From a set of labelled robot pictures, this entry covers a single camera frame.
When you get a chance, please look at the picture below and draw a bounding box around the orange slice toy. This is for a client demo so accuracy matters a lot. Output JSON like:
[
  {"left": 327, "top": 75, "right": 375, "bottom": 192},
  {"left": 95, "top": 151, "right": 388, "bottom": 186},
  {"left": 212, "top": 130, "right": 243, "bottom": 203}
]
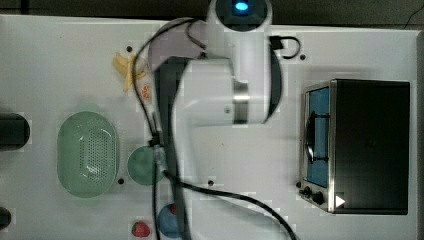
[{"left": 141, "top": 84, "right": 152, "bottom": 101}]

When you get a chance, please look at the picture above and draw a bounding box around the red toy tomato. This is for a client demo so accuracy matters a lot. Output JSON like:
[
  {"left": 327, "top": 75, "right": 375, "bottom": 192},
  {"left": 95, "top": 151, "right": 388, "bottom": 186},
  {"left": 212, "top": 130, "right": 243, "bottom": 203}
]
[{"left": 170, "top": 204, "right": 176, "bottom": 215}]

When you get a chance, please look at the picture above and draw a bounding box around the green oval strainer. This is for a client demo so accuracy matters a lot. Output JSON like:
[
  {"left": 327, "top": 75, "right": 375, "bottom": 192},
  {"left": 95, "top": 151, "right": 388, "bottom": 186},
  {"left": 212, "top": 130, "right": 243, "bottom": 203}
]
[{"left": 57, "top": 111, "right": 119, "bottom": 198}]

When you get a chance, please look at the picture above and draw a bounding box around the blue bowl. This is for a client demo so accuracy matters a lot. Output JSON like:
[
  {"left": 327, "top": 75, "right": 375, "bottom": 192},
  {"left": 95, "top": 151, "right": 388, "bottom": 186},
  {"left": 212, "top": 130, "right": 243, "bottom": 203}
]
[{"left": 157, "top": 203, "right": 181, "bottom": 239}]

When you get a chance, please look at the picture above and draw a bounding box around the peeled toy banana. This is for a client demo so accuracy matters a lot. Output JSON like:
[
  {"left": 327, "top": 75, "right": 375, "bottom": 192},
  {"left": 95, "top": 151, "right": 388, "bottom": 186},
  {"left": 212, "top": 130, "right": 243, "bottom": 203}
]
[{"left": 112, "top": 52, "right": 149, "bottom": 93}]

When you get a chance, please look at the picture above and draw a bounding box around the silver toaster oven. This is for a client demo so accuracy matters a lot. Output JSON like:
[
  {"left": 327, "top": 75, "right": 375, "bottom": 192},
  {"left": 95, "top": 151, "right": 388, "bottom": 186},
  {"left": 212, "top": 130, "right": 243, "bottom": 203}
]
[{"left": 297, "top": 79, "right": 411, "bottom": 215}]

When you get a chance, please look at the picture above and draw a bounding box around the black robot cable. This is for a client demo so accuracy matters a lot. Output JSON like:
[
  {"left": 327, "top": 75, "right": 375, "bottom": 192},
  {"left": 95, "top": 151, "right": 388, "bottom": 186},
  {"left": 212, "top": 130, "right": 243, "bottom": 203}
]
[{"left": 131, "top": 18, "right": 303, "bottom": 240}]

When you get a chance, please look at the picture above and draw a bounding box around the green mug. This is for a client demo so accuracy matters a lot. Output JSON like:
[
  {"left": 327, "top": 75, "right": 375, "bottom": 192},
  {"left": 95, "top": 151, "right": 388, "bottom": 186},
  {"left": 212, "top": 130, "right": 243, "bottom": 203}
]
[{"left": 127, "top": 146, "right": 163, "bottom": 186}]

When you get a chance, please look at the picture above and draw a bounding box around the toy strawberry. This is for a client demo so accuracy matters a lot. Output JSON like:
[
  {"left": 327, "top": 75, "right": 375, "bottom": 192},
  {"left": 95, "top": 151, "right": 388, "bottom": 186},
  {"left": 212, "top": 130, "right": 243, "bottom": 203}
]
[{"left": 131, "top": 221, "right": 151, "bottom": 238}]

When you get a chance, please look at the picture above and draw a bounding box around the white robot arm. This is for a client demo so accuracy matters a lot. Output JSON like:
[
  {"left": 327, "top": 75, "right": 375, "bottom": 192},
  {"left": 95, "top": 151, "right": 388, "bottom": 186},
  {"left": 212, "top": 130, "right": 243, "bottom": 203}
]
[{"left": 154, "top": 0, "right": 283, "bottom": 240}]

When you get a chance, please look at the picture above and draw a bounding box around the grey round plate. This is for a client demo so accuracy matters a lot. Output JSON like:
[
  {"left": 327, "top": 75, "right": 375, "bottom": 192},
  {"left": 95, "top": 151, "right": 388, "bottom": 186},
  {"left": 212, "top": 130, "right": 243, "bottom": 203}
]
[{"left": 147, "top": 17, "right": 207, "bottom": 72}]

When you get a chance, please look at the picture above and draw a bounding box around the dark round object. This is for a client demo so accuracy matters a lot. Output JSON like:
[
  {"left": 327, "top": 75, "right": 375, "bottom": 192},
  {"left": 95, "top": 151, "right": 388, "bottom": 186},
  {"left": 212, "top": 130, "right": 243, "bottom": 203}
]
[{"left": 0, "top": 207, "right": 12, "bottom": 230}]

